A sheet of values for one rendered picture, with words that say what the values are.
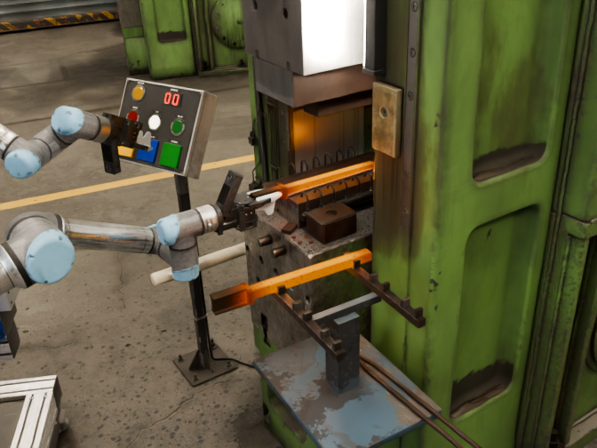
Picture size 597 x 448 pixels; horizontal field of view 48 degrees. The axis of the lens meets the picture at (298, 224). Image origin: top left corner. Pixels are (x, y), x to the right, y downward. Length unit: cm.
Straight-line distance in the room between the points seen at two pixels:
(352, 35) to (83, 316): 205
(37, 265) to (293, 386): 66
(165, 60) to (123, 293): 374
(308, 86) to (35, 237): 76
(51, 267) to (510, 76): 117
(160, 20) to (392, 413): 555
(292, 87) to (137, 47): 532
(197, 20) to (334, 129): 458
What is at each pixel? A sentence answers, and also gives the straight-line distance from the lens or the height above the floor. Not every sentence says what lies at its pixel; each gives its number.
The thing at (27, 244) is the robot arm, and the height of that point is 111.
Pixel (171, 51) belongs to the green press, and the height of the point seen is 26.
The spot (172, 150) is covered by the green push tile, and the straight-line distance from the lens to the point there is 222.
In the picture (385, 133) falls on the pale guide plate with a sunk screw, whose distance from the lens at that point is 168.
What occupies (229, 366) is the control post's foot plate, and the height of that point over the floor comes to 2.
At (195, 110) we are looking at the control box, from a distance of 221.
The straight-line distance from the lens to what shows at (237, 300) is 156.
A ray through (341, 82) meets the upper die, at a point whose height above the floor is 131.
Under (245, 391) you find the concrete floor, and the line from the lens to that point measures 274.
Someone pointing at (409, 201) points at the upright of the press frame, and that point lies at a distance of 170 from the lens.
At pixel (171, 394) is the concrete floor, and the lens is 278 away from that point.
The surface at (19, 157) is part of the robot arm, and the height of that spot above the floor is 120.
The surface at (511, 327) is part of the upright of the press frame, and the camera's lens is 217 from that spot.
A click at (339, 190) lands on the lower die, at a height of 99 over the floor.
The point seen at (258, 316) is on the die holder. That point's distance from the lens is 223.
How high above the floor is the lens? 184
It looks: 28 degrees down
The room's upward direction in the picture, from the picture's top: 2 degrees counter-clockwise
